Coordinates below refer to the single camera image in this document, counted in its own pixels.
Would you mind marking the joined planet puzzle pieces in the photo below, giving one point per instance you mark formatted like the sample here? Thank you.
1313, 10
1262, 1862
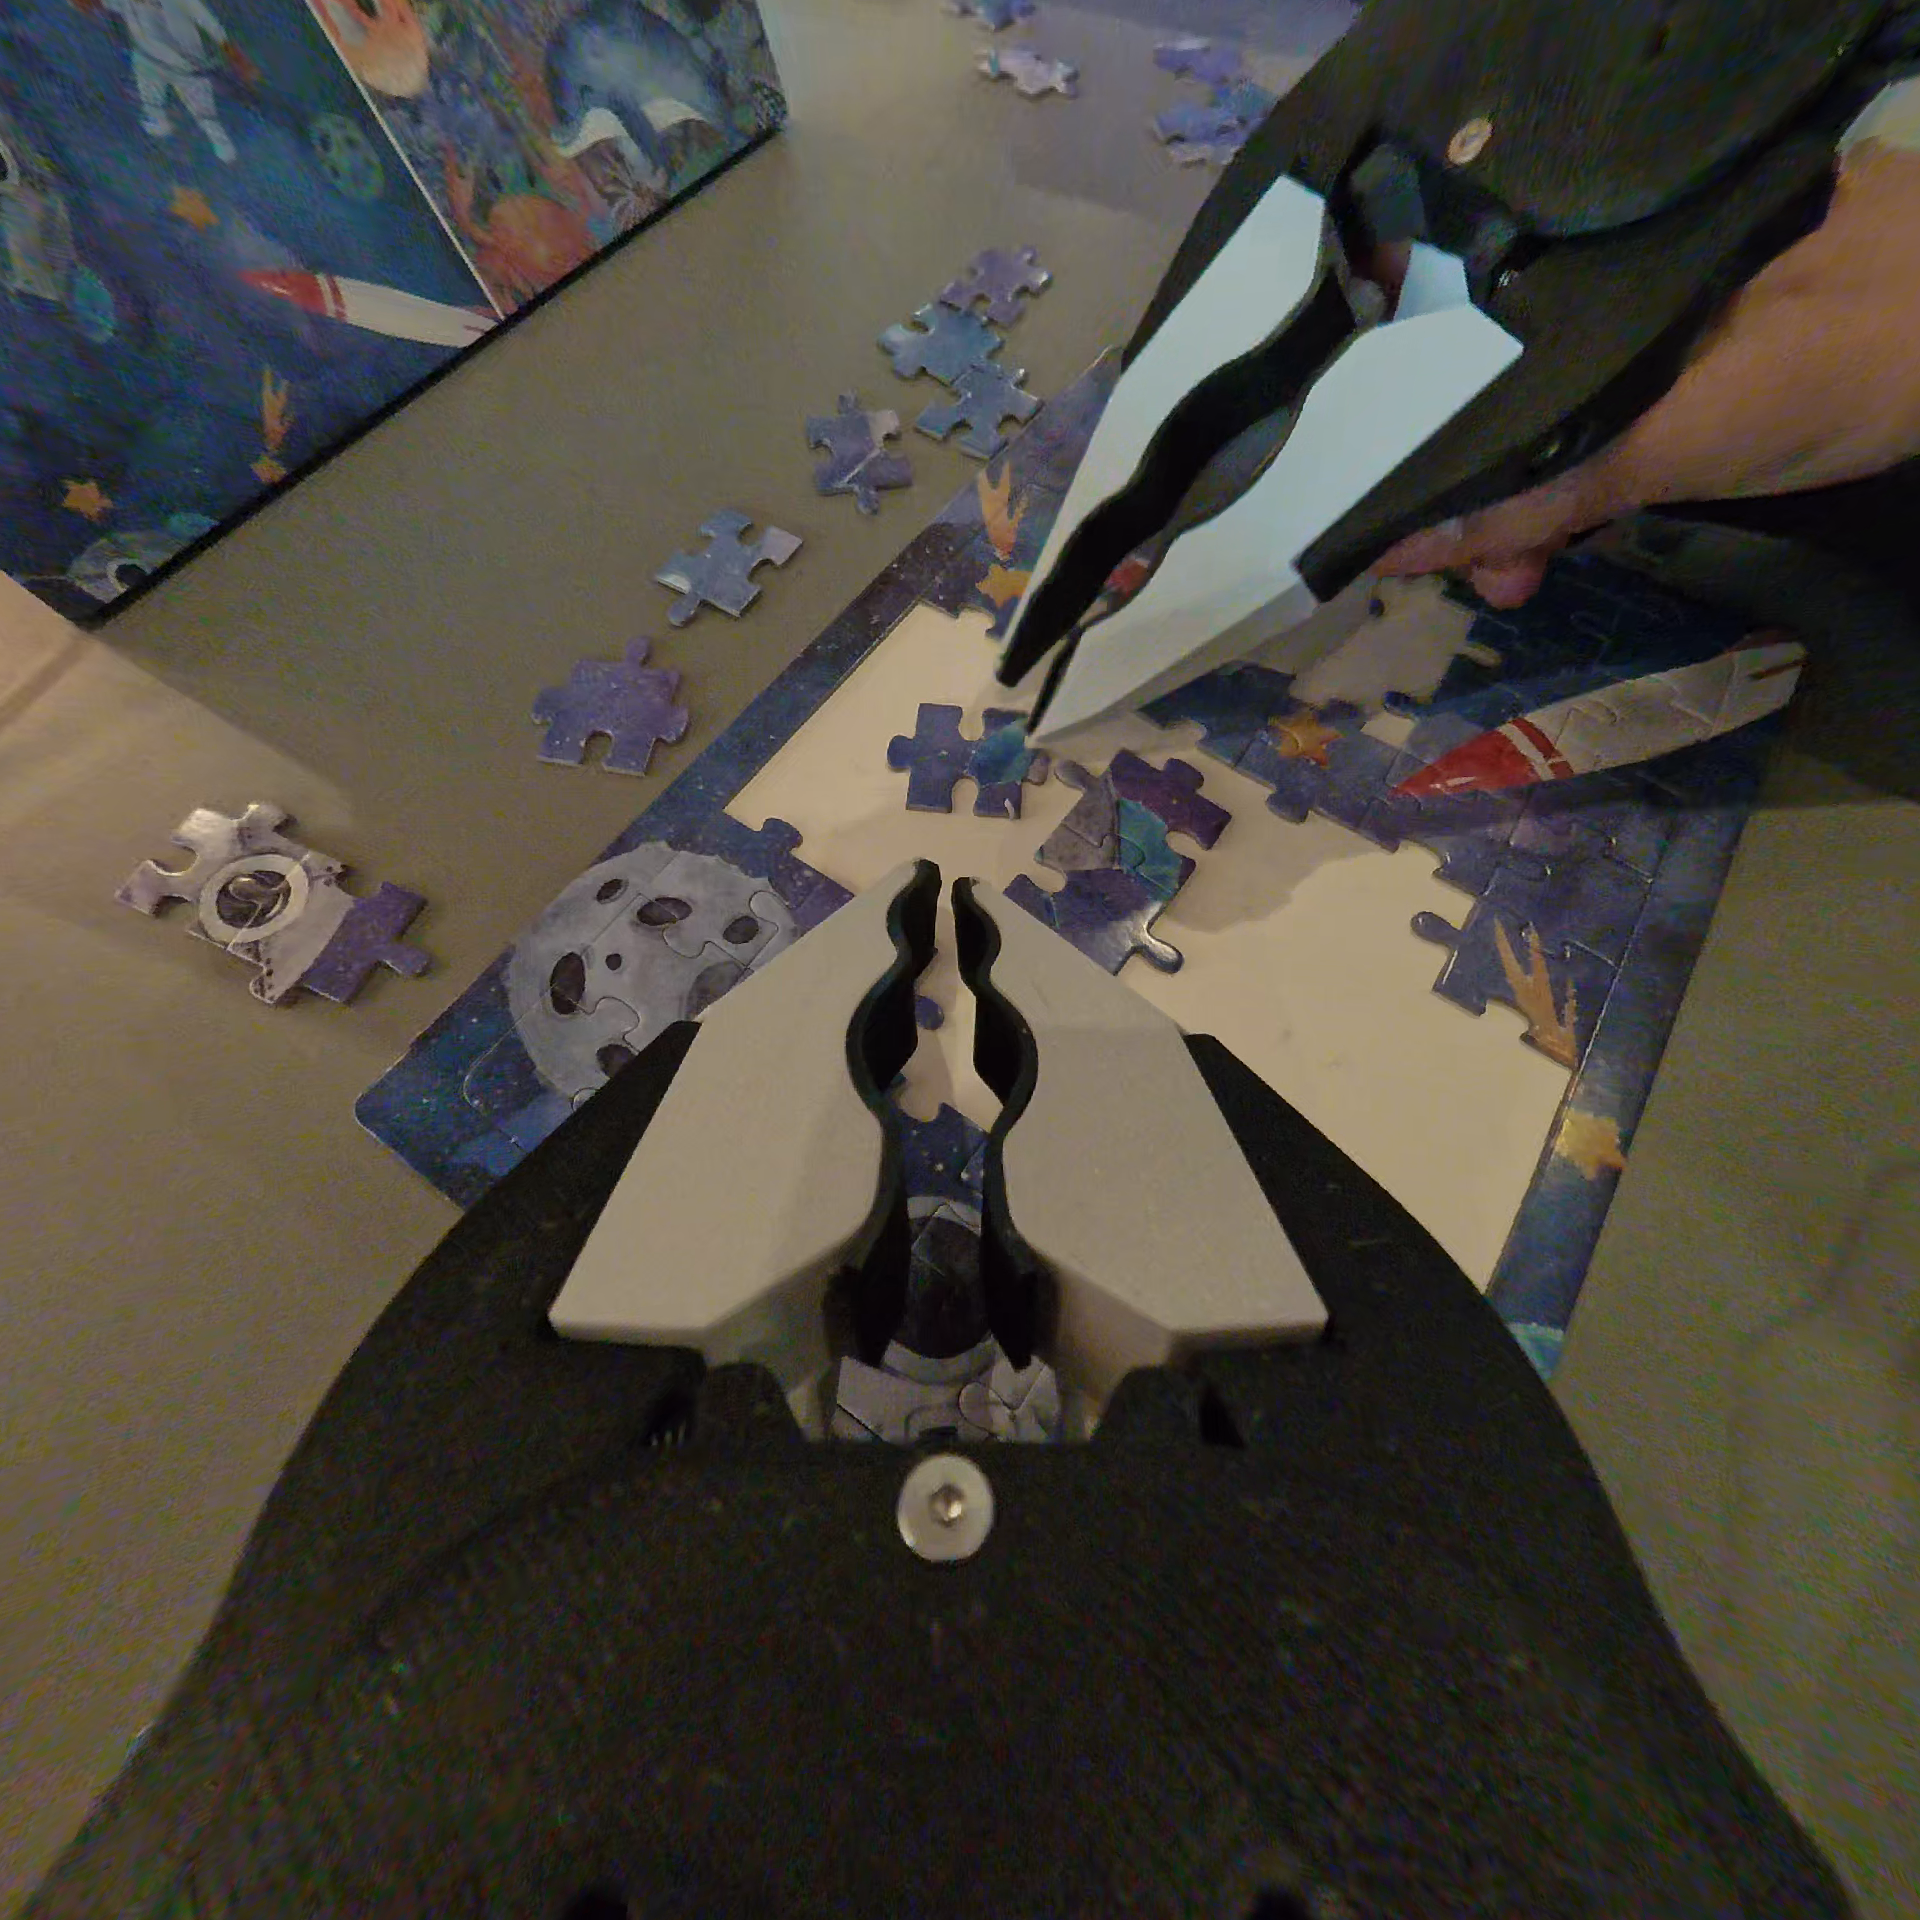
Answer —
1162, 795

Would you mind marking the blue teal puzzle piece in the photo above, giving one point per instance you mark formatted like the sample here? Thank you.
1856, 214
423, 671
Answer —
938, 759

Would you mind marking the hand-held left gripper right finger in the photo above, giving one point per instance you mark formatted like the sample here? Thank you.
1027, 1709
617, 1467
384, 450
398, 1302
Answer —
1155, 1199

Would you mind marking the row of puzzle pieces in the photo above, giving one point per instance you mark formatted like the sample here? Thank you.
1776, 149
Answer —
615, 706

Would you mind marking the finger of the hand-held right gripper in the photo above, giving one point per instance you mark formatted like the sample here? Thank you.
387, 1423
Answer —
1184, 360
1348, 481

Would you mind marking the person's right hand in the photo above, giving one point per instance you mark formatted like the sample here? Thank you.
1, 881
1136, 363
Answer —
1725, 374

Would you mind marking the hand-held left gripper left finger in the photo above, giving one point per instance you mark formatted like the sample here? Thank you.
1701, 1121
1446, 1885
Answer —
720, 1199

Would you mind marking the illustrated animal puzzle box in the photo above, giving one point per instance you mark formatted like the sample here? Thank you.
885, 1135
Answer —
224, 299

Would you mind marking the space jigsaw puzzle board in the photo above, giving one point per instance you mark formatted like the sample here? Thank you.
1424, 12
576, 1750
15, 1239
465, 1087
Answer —
645, 929

